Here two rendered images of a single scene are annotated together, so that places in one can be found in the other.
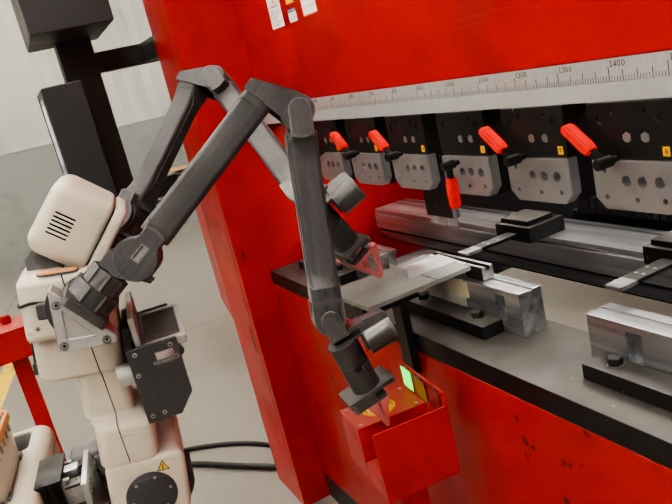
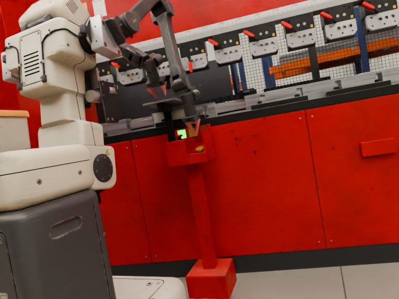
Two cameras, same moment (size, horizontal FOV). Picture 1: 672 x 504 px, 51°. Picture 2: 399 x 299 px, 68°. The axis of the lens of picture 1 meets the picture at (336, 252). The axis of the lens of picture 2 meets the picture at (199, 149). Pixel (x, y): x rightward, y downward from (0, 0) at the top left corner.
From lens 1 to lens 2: 1.41 m
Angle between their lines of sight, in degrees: 55
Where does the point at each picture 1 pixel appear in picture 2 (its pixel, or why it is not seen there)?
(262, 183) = (37, 103)
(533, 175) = (224, 54)
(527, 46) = (224, 14)
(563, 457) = (254, 134)
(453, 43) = (191, 18)
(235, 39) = not seen: hidden behind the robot
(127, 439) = (94, 130)
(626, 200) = (261, 51)
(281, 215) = not seen: hidden behind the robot
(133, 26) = not seen: outside the picture
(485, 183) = (203, 62)
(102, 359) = (79, 86)
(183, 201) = (140, 13)
